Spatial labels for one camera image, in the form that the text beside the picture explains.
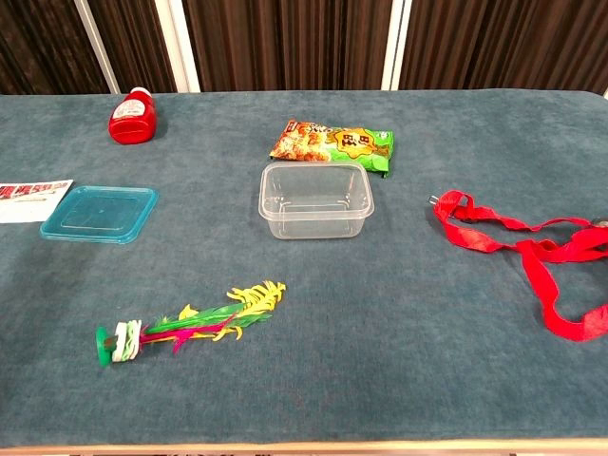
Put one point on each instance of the blue plastic lid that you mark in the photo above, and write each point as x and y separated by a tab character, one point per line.
100	214

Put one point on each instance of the white red printed card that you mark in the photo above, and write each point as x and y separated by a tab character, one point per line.
24	206

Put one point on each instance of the wide white frame post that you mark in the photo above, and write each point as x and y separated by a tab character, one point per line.
396	43
178	43

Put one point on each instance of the teal table cloth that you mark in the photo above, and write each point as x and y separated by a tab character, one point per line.
332	332

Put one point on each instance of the dark brown curtain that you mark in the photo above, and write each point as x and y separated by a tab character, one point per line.
285	43

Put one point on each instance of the clear plastic container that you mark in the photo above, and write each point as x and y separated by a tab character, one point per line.
316	202

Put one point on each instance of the red ketchup squeeze bottle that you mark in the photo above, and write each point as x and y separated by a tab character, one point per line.
133	123

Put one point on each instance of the thin white frame post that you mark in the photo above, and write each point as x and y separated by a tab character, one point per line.
97	47

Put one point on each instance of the green orange snack bag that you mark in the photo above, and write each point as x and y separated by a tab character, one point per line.
347	142

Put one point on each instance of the colourful feather shuttlecock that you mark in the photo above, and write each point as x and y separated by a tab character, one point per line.
128	342

